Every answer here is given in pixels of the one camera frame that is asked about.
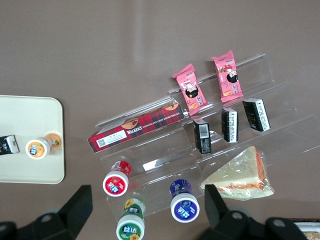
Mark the small black snack box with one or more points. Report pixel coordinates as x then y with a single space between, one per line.
257 115
203 137
230 125

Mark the cream rectangular tray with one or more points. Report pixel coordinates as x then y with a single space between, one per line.
37 117

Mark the clear acrylic tiered stand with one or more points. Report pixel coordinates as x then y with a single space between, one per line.
165 150

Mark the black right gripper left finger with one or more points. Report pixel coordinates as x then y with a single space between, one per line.
72 215

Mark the plastic triangle sandwich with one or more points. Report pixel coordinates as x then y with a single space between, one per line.
240 172

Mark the red tartan shortbread box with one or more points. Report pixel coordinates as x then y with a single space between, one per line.
140 125

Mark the black snack packet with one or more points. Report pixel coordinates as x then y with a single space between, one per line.
6 146

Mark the green gum bottle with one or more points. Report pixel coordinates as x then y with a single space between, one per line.
130 227

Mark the pink cartoon snack packet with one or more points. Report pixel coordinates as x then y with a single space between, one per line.
228 77
191 90

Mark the red gum bottle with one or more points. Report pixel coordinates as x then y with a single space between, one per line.
115 185

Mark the white rectangular snack bin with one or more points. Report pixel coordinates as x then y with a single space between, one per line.
310 226

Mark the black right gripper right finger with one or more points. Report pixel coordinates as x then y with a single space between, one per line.
220 215

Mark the blue gum bottle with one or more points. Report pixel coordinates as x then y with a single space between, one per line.
185 208

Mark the orange gum bottle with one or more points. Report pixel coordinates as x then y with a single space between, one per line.
37 148

